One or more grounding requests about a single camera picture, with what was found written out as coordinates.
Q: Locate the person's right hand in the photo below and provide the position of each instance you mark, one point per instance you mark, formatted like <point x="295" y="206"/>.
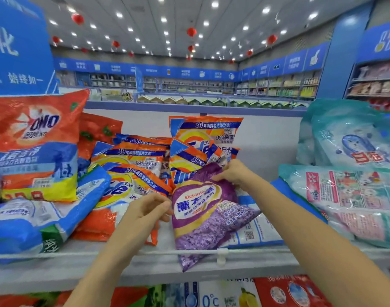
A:
<point x="236" y="174"/>

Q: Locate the person's left hand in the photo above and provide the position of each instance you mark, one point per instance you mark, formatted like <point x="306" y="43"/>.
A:
<point x="143" y="220"/>

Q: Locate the orange blue small detergent packet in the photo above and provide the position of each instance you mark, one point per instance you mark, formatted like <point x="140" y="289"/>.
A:
<point x="188" y="163"/>
<point x="143" y="140"/>
<point x="127" y="156"/>
<point x="208" y="131"/>
<point x="111" y="201"/>

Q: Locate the grey metal shelf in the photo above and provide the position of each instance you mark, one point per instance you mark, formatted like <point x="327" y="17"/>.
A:
<point x="150" y="260"/>

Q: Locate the blue Diao detergent bag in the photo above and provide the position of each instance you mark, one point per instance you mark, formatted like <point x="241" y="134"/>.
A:
<point x="259" y="230"/>

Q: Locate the blue white detergent bag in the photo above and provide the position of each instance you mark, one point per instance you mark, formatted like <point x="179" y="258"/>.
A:
<point x="35" y="220"/>

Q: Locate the person's right forearm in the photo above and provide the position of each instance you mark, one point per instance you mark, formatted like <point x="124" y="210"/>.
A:
<point x="323" y="252"/>

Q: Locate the row of green boxes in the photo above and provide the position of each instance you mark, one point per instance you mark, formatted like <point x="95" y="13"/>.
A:
<point x="214" y="101"/>

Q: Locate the small blue hanging sign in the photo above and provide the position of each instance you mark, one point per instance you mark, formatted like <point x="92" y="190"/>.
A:
<point x="139" y="80"/>

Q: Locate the large red paper lantern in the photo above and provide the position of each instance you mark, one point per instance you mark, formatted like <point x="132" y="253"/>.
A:
<point x="272" y="39"/>
<point x="192" y="32"/>

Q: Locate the blue pillar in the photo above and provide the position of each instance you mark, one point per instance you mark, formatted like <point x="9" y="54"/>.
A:
<point x="345" y="54"/>

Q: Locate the rows of round ceiling lights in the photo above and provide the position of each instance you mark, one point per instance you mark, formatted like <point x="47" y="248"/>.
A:
<point x="215" y="4"/>

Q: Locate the rows of small red lanterns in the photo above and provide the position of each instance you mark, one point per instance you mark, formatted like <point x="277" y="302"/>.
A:
<point x="78" y="18"/>

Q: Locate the blue aisle sign board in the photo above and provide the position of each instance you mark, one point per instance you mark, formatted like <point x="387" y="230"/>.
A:
<point x="19" y="48"/>

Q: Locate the wall shelf of detergent bottles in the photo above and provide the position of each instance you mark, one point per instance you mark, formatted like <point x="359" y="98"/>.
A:
<point x="291" y="89"/>

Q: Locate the blue wall shelving unit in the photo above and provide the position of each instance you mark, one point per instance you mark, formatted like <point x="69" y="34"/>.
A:
<point x="297" y="60"/>

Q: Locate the blue wall sign band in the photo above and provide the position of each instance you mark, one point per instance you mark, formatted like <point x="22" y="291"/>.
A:
<point x="150" y="70"/>

